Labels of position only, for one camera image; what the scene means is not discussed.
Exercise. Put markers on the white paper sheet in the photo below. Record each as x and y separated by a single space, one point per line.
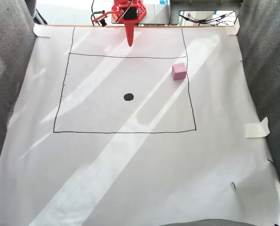
140 164

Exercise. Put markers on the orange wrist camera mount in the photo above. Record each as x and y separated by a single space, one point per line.
102 18

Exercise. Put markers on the small green sticker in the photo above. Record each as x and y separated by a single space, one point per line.
233 186

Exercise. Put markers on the pink foam cube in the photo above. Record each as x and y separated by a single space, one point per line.
178 71

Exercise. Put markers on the black dot mark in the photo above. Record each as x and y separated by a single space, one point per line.
128 97

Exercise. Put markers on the grey foam wall panel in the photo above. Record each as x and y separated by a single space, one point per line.
8 70
267 70

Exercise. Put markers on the white folded tape piece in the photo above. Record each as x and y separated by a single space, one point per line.
255 130

